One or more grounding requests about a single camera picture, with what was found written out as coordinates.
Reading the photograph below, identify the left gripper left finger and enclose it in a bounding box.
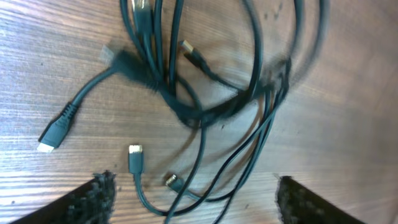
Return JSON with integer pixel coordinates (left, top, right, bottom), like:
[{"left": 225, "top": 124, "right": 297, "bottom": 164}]
[{"left": 12, "top": 170, "right": 116, "bottom": 224}]

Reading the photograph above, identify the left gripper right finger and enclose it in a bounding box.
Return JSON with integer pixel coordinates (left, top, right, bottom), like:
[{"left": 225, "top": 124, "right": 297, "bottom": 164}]
[{"left": 276, "top": 175, "right": 363, "bottom": 224}]

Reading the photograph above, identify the black USB cable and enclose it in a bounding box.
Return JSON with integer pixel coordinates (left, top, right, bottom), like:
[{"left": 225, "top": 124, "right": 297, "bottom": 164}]
[
  {"left": 36, "top": 0, "right": 330, "bottom": 224},
  {"left": 119, "top": 0, "right": 293, "bottom": 224}
]

